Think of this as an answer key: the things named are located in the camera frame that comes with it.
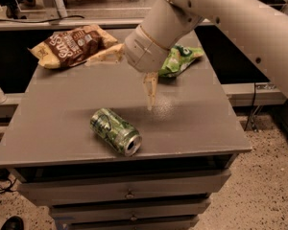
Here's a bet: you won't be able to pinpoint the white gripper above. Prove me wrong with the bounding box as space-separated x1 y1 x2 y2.
85 25 169 110

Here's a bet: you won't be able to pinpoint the green soda can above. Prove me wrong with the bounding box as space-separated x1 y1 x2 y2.
90 108 142 156

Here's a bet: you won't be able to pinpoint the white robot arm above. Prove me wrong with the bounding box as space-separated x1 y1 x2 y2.
124 0 288 99

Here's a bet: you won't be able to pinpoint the green snack bag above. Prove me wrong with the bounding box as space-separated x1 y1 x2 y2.
158 44 204 78

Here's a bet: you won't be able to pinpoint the brown chips bag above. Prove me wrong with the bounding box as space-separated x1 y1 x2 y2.
30 24 118 69

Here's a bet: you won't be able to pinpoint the grey drawer cabinet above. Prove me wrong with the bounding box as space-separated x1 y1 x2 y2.
0 59 251 230

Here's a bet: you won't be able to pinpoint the top drawer knob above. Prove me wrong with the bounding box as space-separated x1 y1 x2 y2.
125 190 134 199

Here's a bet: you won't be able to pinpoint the black shoe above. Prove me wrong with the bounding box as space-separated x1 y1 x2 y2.
0 216 24 230

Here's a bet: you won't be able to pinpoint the black cable on ledge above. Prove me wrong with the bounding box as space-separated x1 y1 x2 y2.
0 14 85 25

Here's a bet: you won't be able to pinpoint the black floor cables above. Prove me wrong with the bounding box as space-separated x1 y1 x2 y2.
0 168 18 196

